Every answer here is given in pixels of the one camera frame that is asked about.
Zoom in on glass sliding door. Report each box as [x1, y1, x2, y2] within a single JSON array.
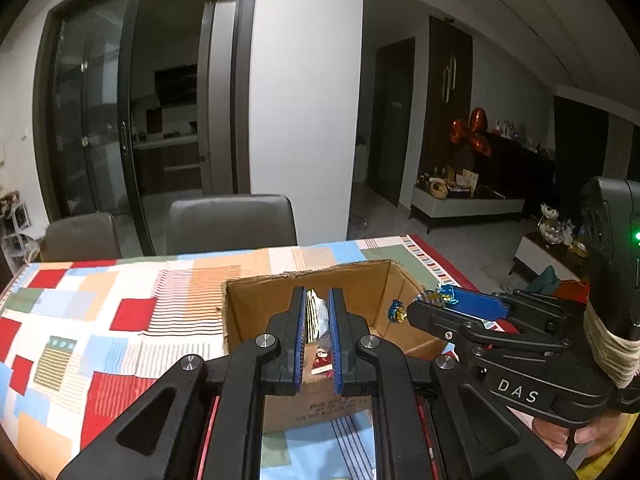
[[32, 0, 252, 256]]

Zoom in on white shelf rack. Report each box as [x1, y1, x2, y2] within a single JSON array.
[[0, 192, 32, 272]]

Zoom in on gold snack packet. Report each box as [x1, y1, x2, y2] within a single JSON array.
[[306, 288, 332, 361]]

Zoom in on colourful patchwork tablecloth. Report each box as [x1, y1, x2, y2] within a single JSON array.
[[0, 234, 481, 480]]

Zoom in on grey dining chair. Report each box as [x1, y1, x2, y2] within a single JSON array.
[[167, 194, 299, 256], [40, 211, 121, 262]]

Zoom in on grey refrigerator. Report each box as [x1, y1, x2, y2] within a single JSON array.
[[197, 0, 237, 197]]

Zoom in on gold candy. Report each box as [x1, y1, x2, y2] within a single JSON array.
[[389, 284, 458, 323]]

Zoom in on brown cardboard box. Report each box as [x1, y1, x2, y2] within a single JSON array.
[[220, 259, 448, 436]]

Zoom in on flower vase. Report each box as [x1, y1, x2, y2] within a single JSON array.
[[540, 204, 574, 247]]

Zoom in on dark hallway door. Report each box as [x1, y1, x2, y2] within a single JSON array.
[[367, 37, 416, 208]]

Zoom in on red foil balloons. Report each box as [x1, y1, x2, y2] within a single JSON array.
[[448, 107, 494, 159]]

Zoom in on white side table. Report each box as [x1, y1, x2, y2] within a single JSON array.
[[515, 232, 592, 282]]

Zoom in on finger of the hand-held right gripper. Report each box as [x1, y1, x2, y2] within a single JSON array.
[[439, 284, 577, 321], [406, 299, 572, 357]]

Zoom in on dark sideboard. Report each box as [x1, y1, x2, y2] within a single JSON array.
[[475, 132, 557, 202]]

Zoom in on green cloth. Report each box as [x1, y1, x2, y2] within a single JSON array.
[[530, 266, 559, 292]]

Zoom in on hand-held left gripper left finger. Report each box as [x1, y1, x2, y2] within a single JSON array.
[[55, 286, 307, 480]]

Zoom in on dark tall cabinet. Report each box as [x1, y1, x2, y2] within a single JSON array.
[[427, 15, 474, 182]]

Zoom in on white low bench cabinet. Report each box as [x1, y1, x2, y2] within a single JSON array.
[[411, 182, 526, 234]]

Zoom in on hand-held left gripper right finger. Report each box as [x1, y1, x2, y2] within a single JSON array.
[[328, 286, 577, 480]]

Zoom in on person's right hand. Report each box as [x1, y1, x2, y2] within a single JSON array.
[[531, 409, 640, 470]]

